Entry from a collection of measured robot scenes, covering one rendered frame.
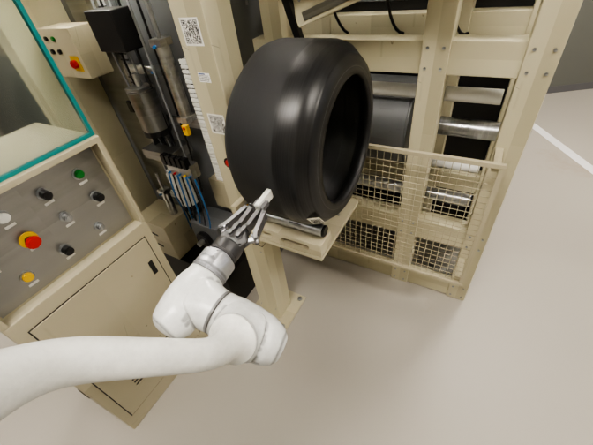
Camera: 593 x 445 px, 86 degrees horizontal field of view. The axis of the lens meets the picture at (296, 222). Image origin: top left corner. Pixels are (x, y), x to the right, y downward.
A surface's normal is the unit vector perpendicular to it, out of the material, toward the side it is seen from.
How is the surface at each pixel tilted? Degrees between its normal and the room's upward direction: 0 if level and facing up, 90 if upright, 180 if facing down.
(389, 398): 0
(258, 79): 35
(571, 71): 90
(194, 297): 25
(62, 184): 90
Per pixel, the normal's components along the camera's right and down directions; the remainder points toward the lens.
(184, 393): -0.11, -0.75
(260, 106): -0.44, 0.00
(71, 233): 0.87, 0.25
